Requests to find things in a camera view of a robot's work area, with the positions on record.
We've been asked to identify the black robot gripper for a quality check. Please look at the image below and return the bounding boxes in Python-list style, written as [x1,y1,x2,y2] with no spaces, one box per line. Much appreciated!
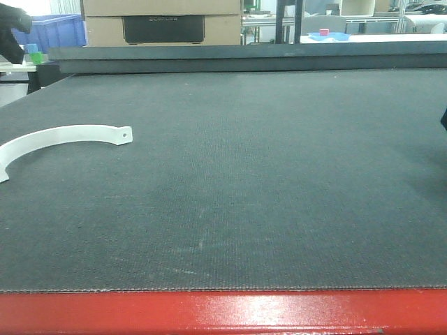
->
[1,4,32,64]

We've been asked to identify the white curved PVC pipe clamp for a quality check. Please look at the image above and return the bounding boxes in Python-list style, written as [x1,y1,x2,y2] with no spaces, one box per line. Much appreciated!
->
[1,124,133,183]

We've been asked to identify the light blue small cup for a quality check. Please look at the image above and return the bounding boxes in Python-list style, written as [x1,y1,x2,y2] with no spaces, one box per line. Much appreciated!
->
[26,43,38,54]

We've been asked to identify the blue plastic crate background left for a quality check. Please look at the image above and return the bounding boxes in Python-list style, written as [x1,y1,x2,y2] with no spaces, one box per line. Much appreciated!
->
[13,14,87,53]

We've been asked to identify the green small cup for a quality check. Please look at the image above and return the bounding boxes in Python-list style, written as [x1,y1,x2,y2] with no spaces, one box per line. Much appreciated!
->
[29,52,43,65]

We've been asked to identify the white side table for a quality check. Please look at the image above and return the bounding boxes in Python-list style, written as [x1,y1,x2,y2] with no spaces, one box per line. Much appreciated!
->
[0,62,37,73]

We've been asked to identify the cardboard box with black print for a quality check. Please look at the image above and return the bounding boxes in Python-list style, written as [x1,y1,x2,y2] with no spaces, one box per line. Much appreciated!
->
[82,1,242,47]

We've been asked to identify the blue tray background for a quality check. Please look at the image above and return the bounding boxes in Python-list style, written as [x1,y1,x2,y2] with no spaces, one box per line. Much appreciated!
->
[308,32,351,42]

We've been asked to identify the dark grey table mat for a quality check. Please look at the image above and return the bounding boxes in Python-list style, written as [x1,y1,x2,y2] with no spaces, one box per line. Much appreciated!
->
[1,69,446,292]

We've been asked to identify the red small cube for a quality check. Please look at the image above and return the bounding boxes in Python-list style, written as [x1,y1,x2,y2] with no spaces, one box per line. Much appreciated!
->
[319,29,330,36]

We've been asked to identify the grey chair back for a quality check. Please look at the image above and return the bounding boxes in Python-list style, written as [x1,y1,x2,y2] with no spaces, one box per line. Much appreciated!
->
[301,15,346,36]

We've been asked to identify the dark grey stacked boards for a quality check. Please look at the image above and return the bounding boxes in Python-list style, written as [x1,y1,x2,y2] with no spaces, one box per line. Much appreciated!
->
[48,40,446,74]

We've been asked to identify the black vertical post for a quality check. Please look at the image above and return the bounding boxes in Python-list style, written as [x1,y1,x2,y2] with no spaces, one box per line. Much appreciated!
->
[275,0,303,45]

